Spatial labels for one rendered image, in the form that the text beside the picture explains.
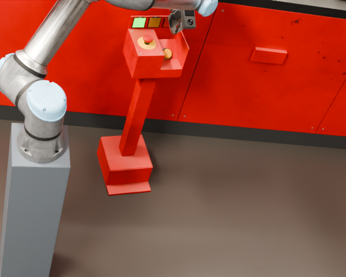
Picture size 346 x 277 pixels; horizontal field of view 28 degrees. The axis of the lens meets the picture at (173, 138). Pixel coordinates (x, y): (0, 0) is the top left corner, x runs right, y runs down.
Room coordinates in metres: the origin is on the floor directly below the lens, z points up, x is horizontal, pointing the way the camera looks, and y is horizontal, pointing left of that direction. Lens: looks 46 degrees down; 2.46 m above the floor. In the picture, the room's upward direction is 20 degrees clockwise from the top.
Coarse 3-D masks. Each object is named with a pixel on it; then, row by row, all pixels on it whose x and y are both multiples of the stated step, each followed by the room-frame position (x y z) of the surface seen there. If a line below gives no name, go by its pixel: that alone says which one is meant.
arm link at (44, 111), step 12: (36, 84) 1.42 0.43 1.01; (48, 84) 1.44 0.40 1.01; (24, 96) 1.39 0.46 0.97; (36, 96) 1.37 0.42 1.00; (48, 96) 1.39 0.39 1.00; (60, 96) 1.41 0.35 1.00; (24, 108) 1.36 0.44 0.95; (36, 108) 1.34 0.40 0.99; (48, 108) 1.35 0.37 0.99; (60, 108) 1.38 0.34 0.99; (36, 120) 1.34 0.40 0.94; (48, 120) 1.35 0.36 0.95; (60, 120) 1.38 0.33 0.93; (36, 132) 1.34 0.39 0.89; (48, 132) 1.35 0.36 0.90
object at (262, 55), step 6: (258, 48) 2.46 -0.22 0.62; (264, 48) 2.47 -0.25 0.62; (252, 54) 2.45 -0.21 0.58; (258, 54) 2.45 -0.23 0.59; (264, 54) 2.46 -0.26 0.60; (270, 54) 2.47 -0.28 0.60; (276, 54) 2.48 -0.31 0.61; (282, 54) 2.49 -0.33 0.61; (252, 60) 2.44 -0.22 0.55; (258, 60) 2.45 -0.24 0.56; (264, 60) 2.46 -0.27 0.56; (270, 60) 2.47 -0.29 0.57; (276, 60) 2.48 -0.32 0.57; (282, 60) 2.49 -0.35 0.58
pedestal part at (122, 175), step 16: (112, 144) 2.08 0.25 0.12; (144, 144) 2.15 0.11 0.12; (112, 160) 1.99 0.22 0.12; (128, 160) 2.02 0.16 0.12; (144, 160) 2.05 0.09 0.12; (112, 176) 1.94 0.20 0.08; (128, 176) 1.98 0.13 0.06; (144, 176) 2.02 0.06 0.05; (112, 192) 1.91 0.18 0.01; (128, 192) 1.94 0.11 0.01
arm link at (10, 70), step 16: (64, 0) 1.59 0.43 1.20; (80, 0) 1.60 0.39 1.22; (96, 0) 1.62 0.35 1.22; (48, 16) 1.57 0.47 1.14; (64, 16) 1.56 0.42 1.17; (80, 16) 1.59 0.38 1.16; (48, 32) 1.53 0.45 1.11; (64, 32) 1.55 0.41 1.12; (32, 48) 1.50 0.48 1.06; (48, 48) 1.51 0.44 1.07; (0, 64) 1.47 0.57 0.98; (16, 64) 1.46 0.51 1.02; (32, 64) 1.47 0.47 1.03; (0, 80) 1.43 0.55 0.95; (16, 80) 1.43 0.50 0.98; (32, 80) 1.44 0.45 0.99
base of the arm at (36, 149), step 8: (24, 128) 1.37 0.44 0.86; (24, 136) 1.35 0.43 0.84; (32, 136) 1.34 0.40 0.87; (56, 136) 1.37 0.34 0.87; (16, 144) 1.36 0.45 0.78; (24, 144) 1.34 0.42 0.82; (32, 144) 1.34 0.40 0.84; (40, 144) 1.34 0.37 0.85; (48, 144) 1.35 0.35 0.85; (56, 144) 1.38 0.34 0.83; (64, 144) 1.41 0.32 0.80; (24, 152) 1.33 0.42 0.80; (32, 152) 1.33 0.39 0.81; (40, 152) 1.33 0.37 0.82; (48, 152) 1.34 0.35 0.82; (56, 152) 1.38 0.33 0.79; (32, 160) 1.32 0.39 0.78; (40, 160) 1.33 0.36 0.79; (48, 160) 1.34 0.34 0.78
